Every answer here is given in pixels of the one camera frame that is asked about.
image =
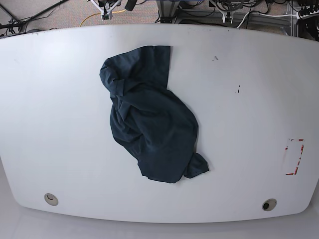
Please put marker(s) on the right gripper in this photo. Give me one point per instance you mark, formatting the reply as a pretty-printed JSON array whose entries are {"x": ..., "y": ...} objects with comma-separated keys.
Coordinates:
[{"x": 104, "y": 6}]

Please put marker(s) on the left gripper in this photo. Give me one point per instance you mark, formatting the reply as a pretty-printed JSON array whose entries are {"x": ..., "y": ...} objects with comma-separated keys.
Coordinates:
[{"x": 227, "y": 7}]

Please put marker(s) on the dark blue T-shirt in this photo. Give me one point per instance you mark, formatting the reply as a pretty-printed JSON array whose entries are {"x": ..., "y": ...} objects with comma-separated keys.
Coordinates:
[{"x": 148, "y": 119}]

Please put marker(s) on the white power strip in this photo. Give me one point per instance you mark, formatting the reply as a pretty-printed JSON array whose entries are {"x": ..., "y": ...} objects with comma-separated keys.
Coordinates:
[{"x": 308, "y": 12}]

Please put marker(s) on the black tripod stand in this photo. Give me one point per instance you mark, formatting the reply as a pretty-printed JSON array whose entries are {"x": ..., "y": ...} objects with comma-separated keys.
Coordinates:
[{"x": 19, "y": 25}]

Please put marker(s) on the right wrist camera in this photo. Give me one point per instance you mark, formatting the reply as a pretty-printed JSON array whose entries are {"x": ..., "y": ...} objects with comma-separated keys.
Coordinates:
[{"x": 106, "y": 16}]

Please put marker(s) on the aluminium frame post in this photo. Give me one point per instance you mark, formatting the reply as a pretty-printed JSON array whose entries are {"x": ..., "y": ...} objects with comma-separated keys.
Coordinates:
[{"x": 167, "y": 9}]

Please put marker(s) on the left table cable grommet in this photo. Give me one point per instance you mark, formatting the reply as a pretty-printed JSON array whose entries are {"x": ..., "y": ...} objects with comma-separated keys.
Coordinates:
[{"x": 51, "y": 199}]

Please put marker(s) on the table cable grommet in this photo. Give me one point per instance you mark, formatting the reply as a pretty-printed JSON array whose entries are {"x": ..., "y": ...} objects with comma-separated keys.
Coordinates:
[
  {"x": 269, "y": 205},
  {"x": 51, "y": 199}
]

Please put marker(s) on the right table cable grommet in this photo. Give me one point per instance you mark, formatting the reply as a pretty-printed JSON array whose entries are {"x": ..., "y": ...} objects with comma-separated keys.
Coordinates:
[{"x": 269, "y": 205}]

